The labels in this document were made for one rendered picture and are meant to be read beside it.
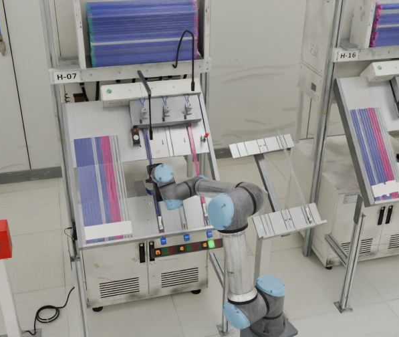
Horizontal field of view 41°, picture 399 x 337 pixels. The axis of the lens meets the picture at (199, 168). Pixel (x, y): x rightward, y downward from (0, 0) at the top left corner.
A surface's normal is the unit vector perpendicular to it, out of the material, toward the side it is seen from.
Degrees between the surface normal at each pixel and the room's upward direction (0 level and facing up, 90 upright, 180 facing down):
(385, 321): 0
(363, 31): 90
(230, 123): 90
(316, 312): 0
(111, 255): 90
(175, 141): 43
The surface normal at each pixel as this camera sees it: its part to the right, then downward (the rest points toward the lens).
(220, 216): -0.80, 0.17
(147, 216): 0.18, -0.32
